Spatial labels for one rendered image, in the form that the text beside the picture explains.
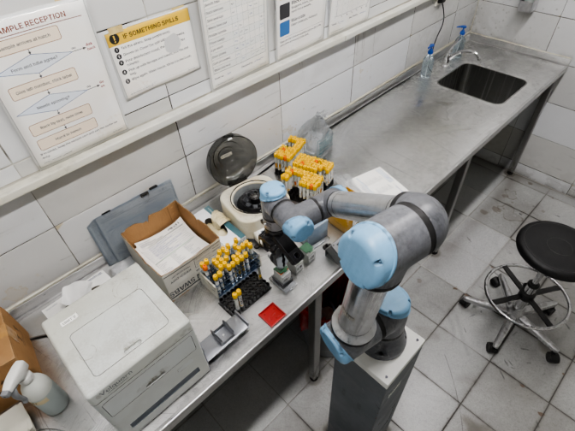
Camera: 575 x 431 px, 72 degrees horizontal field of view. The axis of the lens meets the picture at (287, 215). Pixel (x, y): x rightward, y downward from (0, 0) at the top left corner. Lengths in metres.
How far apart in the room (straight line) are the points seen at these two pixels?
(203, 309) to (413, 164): 1.17
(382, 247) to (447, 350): 1.75
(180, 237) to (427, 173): 1.14
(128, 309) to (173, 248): 0.47
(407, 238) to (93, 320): 0.81
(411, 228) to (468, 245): 2.18
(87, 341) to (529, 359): 2.13
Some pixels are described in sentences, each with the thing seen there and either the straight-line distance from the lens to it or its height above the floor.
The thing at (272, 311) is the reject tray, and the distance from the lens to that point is 1.39.
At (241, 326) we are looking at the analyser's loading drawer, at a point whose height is 0.91.
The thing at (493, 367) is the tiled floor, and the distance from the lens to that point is 2.46.
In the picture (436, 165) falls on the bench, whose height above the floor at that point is 0.87.
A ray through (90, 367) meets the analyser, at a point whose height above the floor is 1.17.
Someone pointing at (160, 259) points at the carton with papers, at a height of 0.94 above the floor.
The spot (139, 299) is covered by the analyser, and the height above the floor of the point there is 1.17.
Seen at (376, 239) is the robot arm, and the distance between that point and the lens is 0.71.
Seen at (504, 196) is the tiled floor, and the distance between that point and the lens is 3.38.
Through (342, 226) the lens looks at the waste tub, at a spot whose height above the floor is 0.91.
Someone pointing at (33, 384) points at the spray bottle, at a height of 1.04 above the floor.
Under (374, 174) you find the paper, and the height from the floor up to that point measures 0.89.
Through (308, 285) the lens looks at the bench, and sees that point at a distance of 1.45.
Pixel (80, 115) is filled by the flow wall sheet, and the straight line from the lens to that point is 1.37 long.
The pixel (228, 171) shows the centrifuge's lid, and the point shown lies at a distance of 1.71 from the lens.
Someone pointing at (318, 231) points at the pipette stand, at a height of 0.94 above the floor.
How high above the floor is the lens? 2.06
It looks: 45 degrees down
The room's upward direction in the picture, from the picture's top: 3 degrees counter-clockwise
